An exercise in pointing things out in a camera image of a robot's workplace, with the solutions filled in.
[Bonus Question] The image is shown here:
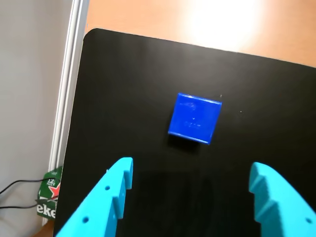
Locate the cyan gripper finger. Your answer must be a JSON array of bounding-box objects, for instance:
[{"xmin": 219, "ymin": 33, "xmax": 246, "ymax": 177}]
[
  {"xmin": 248, "ymin": 161, "xmax": 316, "ymax": 237},
  {"xmin": 55, "ymin": 157, "xmax": 134, "ymax": 237}
]

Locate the blue cube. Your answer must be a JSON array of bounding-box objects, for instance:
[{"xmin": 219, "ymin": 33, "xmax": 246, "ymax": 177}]
[{"xmin": 168, "ymin": 92, "xmax": 223, "ymax": 146}]

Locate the green beer carton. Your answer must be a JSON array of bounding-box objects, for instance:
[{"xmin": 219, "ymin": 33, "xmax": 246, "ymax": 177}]
[{"xmin": 36, "ymin": 166, "xmax": 64, "ymax": 219}]

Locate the black table mat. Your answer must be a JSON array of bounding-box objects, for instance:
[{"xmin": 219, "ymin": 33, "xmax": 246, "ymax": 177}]
[{"xmin": 52, "ymin": 28, "xmax": 316, "ymax": 237}]

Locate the thin black cable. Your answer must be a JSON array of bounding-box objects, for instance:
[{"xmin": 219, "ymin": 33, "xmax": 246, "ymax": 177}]
[
  {"xmin": 0, "ymin": 196, "xmax": 59, "ymax": 209},
  {"xmin": 0, "ymin": 178, "xmax": 56, "ymax": 196}
]

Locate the white wall trim strip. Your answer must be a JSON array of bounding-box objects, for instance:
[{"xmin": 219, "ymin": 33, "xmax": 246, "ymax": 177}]
[{"xmin": 48, "ymin": 0, "xmax": 90, "ymax": 173}]

